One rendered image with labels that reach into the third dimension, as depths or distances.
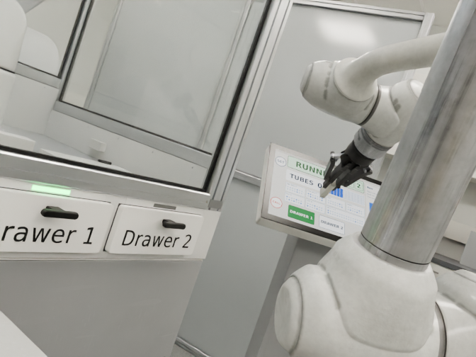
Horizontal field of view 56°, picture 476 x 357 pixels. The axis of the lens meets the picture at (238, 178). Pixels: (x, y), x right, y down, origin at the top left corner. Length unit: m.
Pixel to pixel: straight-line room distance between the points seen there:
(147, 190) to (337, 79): 0.49
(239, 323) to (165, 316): 1.24
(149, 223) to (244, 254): 1.43
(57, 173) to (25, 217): 0.10
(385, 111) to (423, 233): 0.48
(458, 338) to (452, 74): 0.36
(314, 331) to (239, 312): 1.89
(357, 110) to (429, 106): 0.43
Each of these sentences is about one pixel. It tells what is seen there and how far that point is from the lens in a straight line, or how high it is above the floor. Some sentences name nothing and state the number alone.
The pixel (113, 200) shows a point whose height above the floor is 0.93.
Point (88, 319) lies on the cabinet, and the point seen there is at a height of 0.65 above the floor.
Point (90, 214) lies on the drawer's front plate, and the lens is 0.97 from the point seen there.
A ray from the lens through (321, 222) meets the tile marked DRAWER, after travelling 1.48.
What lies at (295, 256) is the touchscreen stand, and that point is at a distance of 1.56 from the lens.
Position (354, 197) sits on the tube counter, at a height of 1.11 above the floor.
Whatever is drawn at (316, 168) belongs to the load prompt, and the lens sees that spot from 1.59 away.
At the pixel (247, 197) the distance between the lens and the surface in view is 2.47.
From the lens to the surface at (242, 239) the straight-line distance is 2.47.
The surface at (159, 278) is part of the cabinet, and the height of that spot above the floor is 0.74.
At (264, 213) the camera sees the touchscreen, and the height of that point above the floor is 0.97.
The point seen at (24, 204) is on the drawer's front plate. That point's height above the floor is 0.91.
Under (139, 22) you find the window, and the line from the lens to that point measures 0.99.
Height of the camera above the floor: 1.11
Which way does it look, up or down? 2 degrees down
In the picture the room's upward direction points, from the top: 19 degrees clockwise
